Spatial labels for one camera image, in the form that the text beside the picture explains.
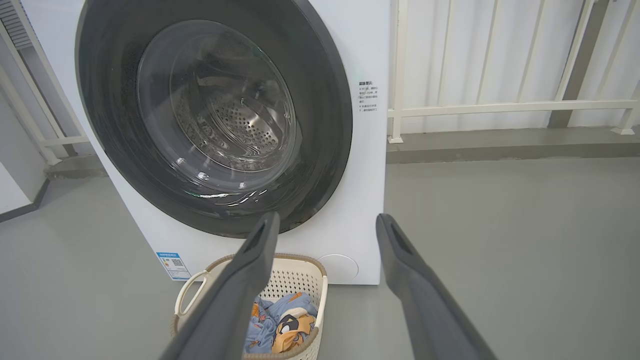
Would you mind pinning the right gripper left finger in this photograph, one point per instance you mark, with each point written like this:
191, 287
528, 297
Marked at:
225, 310

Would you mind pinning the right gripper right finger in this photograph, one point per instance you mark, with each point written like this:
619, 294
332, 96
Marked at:
425, 310

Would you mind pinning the blue cartoon print clothes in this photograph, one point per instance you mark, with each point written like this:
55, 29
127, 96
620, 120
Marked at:
287, 306

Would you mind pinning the dark round glass door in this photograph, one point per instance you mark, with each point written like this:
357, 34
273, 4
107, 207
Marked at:
115, 125

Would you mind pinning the cream plastic laundry basket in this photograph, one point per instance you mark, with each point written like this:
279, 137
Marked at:
295, 280

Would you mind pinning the white washing machine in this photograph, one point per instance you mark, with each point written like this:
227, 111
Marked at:
365, 200

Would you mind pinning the blue energy label sticker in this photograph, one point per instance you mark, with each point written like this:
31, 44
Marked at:
173, 266

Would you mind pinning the round white filter cover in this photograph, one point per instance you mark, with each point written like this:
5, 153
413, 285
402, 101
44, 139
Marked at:
338, 268

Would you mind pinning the perforated steel drum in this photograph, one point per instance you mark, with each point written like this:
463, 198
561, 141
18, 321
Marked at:
240, 125

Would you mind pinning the white metal railing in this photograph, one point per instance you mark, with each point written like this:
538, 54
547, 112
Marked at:
64, 141
500, 108

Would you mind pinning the black printed text notice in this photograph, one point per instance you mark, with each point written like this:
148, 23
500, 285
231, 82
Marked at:
367, 95

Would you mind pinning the white louvered vent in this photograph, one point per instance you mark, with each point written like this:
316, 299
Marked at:
15, 25

